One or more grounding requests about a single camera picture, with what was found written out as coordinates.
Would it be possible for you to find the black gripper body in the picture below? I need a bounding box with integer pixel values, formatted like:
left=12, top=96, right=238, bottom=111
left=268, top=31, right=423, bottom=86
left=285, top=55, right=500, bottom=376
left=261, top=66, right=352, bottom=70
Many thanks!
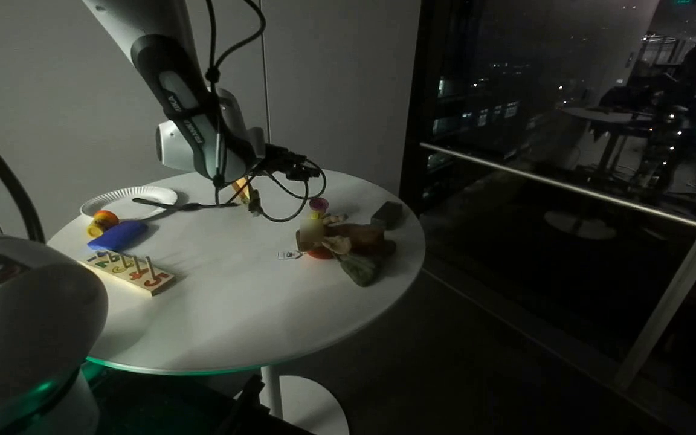
left=261, top=146, right=326, bottom=185

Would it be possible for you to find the yellow-green cylinder toy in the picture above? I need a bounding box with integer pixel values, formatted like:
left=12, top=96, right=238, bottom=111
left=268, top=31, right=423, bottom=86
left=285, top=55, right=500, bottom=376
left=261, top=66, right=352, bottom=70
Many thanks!
left=308, top=197, right=337, bottom=231

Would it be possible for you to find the brown plush toy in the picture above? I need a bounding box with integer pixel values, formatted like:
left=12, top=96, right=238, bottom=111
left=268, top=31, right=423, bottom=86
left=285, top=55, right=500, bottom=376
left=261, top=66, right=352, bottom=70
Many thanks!
left=296, top=216, right=398, bottom=261

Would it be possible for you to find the grey rectangular block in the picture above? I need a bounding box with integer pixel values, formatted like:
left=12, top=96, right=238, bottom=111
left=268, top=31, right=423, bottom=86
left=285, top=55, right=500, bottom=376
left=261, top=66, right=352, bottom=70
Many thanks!
left=371, top=202, right=408, bottom=234

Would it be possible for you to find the white plate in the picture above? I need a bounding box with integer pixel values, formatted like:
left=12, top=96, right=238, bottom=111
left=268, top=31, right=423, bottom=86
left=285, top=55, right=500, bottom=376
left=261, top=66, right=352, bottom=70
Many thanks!
left=77, top=185, right=181, bottom=223

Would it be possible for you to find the blue block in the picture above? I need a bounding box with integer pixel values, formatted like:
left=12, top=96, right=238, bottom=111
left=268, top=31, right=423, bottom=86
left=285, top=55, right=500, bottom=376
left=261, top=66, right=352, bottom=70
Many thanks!
left=88, top=218, right=149, bottom=253

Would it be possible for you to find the wooden peg board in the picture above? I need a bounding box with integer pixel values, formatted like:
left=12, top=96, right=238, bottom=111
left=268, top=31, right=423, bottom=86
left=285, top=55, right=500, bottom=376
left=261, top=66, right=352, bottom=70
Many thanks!
left=79, top=250, right=180, bottom=299

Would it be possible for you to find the orange toy fruit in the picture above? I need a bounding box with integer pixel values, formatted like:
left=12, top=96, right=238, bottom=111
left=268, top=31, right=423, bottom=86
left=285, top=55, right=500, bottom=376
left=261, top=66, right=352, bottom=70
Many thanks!
left=85, top=209, right=122, bottom=239

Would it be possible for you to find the white window mullion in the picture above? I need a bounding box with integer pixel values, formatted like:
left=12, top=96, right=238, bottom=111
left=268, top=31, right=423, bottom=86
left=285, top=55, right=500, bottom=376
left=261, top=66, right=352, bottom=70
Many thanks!
left=612, top=180, right=696, bottom=394

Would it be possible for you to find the yellowish wrist camera bar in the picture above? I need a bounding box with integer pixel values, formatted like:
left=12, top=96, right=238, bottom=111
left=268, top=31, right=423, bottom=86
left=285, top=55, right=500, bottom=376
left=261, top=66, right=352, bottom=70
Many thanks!
left=233, top=176, right=257, bottom=203

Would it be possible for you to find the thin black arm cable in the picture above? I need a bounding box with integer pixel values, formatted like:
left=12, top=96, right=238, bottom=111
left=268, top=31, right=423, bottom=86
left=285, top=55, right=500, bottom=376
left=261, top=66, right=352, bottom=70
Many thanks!
left=201, top=0, right=326, bottom=226

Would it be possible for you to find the white table pedestal base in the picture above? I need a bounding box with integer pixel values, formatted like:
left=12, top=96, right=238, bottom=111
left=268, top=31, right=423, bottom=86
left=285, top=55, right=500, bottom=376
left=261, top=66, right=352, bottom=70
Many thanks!
left=258, top=366, right=352, bottom=435

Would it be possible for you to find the white horizontal window rail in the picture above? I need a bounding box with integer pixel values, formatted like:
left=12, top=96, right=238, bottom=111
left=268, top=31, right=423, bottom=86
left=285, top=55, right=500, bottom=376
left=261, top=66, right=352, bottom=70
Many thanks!
left=418, top=140, right=696, bottom=239

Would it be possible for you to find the thick black hose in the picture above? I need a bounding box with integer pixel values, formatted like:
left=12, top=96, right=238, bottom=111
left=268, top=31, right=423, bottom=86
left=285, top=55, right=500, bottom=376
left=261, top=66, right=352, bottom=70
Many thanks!
left=0, top=146, right=49, bottom=245

